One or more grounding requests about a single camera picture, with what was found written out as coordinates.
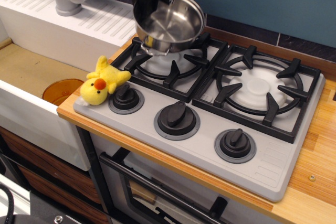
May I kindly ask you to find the black right burner grate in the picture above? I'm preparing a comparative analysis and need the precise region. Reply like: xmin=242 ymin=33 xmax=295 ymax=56
xmin=192 ymin=45 xmax=323 ymax=144

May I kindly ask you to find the black middle stove knob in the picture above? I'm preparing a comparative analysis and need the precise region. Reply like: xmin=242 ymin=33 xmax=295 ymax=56
xmin=154 ymin=101 xmax=201 ymax=141

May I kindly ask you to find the black right stove knob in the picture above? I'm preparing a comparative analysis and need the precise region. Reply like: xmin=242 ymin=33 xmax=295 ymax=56
xmin=214 ymin=129 xmax=257 ymax=164

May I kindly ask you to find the white toy sink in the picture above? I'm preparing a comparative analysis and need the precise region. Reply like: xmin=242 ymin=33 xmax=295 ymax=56
xmin=1 ymin=0 xmax=135 ymax=171

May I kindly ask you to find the black left burner grate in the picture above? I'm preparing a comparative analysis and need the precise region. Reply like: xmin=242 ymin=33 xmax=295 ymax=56
xmin=111 ymin=33 xmax=228 ymax=102

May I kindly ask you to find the white left burner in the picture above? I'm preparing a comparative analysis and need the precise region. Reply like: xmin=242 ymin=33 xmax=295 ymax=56
xmin=141 ymin=50 xmax=195 ymax=76

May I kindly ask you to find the grey toy stove top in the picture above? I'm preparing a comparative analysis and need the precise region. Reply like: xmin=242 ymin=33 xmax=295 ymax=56
xmin=73 ymin=34 xmax=325 ymax=201

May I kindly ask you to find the black stove knob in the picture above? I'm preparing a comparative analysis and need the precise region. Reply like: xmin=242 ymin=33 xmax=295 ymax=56
xmin=154 ymin=101 xmax=201 ymax=141
xmin=108 ymin=84 xmax=144 ymax=115
xmin=214 ymin=129 xmax=257 ymax=164

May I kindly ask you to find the wooden drawer front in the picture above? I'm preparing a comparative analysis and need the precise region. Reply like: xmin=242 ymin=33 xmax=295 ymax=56
xmin=1 ymin=128 xmax=110 ymax=223

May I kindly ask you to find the stainless steel pan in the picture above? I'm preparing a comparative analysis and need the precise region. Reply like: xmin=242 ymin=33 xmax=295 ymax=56
xmin=133 ymin=0 xmax=205 ymax=56

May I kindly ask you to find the black burner grate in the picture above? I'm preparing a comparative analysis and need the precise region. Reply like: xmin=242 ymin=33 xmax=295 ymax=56
xmin=192 ymin=45 xmax=323 ymax=144
xmin=111 ymin=33 xmax=228 ymax=102

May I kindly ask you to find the black braided cable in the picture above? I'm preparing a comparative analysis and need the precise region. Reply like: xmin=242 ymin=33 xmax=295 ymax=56
xmin=0 ymin=183 xmax=15 ymax=224

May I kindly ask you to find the oven door with handle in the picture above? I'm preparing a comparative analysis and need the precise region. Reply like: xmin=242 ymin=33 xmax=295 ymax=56
xmin=98 ymin=147 xmax=237 ymax=224

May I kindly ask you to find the orange plastic plate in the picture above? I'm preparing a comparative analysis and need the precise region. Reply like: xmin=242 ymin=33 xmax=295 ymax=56
xmin=42 ymin=79 xmax=83 ymax=106

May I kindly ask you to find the black left stove knob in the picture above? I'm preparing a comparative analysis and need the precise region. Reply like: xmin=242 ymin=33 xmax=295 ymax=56
xmin=108 ymin=84 xmax=144 ymax=115

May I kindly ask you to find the yellow stuffed duck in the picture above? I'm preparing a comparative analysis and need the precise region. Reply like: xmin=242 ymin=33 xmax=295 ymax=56
xmin=80 ymin=56 xmax=131 ymax=105

